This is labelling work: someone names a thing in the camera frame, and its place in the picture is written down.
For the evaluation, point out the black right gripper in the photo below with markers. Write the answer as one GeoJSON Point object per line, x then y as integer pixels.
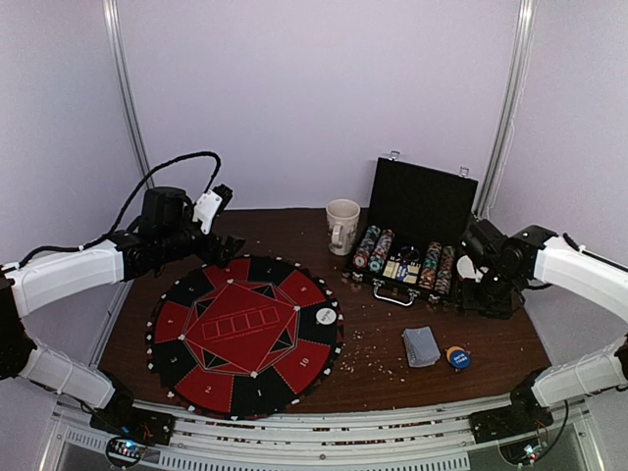
{"type": "Point", "coordinates": [471, 301]}

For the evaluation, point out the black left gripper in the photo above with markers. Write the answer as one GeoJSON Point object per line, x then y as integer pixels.
{"type": "Point", "coordinates": [226, 252]}

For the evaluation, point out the blue small blind button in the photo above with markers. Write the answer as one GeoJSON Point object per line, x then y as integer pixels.
{"type": "Point", "coordinates": [458, 358]}

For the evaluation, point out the white dealer button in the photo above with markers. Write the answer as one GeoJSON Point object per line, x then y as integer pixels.
{"type": "Point", "coordinates": [326, 316]}

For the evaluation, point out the poker chip row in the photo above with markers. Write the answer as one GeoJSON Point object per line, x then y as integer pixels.
{"type": "Point", "coordinates": [366, 247]}
{"type": "Point", "coordinates": [444, 274]}
{"type": "Point", "coordinates": [430, 266]}
{"type": "Point", "coordinates": [380, 252]}

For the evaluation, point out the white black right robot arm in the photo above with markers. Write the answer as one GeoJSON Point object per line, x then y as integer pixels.
{"type": "Point", "coordinates": [575, 292]}

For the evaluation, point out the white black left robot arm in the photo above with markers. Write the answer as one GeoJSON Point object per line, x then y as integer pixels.
{"type": "Point", "coordinates": [58, 274]}

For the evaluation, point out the white orange bowl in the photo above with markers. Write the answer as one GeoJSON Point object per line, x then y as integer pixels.
{"type": "Point", "coordinates": [465, 268]}

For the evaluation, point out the round red black poker mat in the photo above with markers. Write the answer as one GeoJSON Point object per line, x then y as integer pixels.
{"type": "Point", "coordinates": [242, 342]}

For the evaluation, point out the black poker chip case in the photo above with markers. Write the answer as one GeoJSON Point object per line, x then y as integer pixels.
{"type": "Point", "coordinates": [420, 206]}

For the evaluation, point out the blue card box in case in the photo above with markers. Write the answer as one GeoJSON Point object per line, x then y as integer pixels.
{"type": "Point", "coordinates": [408, 272]}

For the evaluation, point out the cream ceramic mug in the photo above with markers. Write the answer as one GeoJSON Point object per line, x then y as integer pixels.
{"type": "Point", "coordinates": [342, 219]}

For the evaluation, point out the grey playing card deck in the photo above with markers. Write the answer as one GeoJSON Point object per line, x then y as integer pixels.
{"type": "Point", "coordinates": [421, 347]}

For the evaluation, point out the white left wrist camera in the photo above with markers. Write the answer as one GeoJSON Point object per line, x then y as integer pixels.
{"type": "Point", "coordinates": [209, 205]}

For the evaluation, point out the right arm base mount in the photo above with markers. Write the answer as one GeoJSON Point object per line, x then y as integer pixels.
{"type": "Point", "coordinates": [508, 421]}

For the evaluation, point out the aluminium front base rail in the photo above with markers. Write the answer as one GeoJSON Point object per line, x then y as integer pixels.
{"type": "Point", "coordinates": [438, 437]}

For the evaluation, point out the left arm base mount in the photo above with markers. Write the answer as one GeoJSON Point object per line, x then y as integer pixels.
{"type": "Point", "coordinates": [119, 416]}

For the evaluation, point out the right aluminium frame post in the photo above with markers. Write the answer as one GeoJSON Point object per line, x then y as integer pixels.
{"type": "Point", "coordinates": [505, 126]}

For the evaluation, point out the aluminium corner frame post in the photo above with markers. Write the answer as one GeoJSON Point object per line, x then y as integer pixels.
{"type": "Point", "coordinates": [114, 32]}

